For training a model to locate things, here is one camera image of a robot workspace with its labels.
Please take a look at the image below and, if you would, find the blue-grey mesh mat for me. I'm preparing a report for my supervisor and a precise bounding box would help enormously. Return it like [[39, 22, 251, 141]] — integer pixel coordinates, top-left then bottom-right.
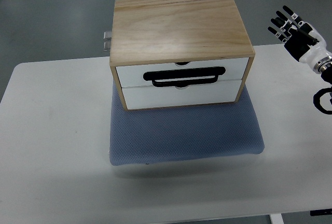
[[109, 89, 265, 166]]

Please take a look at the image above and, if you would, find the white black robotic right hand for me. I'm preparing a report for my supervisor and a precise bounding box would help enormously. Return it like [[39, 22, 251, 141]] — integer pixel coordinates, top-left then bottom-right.
[[268, 5, 331, 74]]

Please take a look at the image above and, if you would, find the grey metal clamp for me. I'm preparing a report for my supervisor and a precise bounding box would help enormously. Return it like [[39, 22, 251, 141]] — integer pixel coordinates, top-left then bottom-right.
[[104, 31, 112, 40], [103, 40, 111, 51]]

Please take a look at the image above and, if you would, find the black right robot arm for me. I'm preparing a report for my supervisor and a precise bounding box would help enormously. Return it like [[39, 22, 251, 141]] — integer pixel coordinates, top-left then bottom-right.
[[320, 63, 332, 84]]

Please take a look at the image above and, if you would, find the wooden drawer cabinet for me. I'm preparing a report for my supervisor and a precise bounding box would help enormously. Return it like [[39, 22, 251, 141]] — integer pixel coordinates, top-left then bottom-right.
[[109, 0, 255, 110]]

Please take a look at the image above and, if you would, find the black drawer handle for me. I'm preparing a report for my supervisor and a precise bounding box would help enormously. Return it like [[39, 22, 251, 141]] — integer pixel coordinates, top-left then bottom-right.
[[143, 66, 226, 88]]

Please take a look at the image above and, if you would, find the white table leg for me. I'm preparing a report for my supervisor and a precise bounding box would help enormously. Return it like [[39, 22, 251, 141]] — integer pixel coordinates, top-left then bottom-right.
[[269, 214, 284, 224]]

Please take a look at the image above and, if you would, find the grey metal clamp lower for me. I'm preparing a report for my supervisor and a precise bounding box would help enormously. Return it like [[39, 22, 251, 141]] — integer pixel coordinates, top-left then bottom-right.
[[103, 40, 111, 51]]

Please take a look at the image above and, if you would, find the black bracket under table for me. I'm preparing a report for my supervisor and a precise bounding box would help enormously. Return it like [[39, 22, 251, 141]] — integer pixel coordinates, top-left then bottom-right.
[[310, 208, 332, 216]]

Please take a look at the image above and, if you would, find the black cable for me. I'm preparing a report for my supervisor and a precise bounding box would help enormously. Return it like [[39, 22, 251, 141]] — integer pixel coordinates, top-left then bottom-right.
[[313, 87, 332, 115]]

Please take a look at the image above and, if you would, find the grey metal clamp upper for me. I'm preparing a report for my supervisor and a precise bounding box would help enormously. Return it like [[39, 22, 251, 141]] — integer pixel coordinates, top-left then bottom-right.
[[104, 31, 112, 40]]

